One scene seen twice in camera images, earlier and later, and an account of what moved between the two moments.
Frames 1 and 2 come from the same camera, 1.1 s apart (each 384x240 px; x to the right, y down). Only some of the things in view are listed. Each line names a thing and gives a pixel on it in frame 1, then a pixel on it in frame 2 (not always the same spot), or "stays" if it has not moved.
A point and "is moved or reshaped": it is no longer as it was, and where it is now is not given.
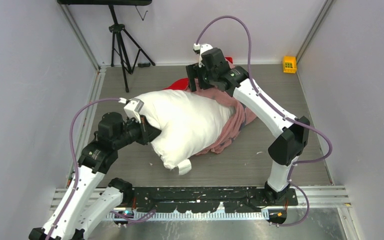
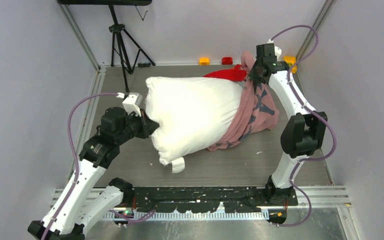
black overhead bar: [105, 2] stays
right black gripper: [192, 70] to [253, 75]
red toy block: [230, 59] stays
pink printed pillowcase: [241, 117] is moved or reshaped
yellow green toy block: [289, 64] stays
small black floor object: [143, 64] stays
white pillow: [189, 122] is moved or reshaped
